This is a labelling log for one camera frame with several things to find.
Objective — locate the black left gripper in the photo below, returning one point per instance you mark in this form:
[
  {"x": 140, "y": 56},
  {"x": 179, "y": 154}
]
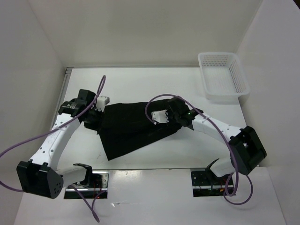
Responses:
[{"x": 96, "y": 126}]

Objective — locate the black shorts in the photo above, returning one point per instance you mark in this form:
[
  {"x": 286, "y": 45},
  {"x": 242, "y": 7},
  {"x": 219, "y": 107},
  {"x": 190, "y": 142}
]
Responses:
[{"x": 125, "y": 127}]

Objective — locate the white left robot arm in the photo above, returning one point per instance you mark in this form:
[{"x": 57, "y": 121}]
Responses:
[{"x": 40, "y": 174}]

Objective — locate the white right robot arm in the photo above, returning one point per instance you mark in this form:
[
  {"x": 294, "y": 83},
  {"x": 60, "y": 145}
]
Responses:
[{"x": 245, "y": 147}]

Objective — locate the white plastic basket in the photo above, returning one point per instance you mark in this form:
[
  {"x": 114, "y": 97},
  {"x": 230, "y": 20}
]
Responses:
[{"x": 223, "y": 76}]

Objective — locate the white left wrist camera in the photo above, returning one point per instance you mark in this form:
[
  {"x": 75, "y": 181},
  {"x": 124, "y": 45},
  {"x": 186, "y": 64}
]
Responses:
[{"x": 102, "y": 101}]

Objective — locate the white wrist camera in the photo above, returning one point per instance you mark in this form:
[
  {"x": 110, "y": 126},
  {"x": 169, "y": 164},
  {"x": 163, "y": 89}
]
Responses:
[
  {"x": 102, "y": 101},
  {"x": 160, "y": 117}
]

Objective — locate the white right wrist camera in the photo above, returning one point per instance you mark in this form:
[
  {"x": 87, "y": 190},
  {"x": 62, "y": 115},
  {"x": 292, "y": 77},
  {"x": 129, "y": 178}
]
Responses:
[{"x": 160, "y": 117}]

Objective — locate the aluminium table edge rail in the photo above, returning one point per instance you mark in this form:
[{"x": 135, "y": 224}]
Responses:
[{"x": 62, "y": 93}]

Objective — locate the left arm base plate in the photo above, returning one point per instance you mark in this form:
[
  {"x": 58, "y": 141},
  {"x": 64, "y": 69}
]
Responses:
[{"x": 97, "y": 187}]

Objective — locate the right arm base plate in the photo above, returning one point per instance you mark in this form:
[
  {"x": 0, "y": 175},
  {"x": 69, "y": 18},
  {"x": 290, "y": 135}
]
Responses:
[{"x": 205, "y": 184}]

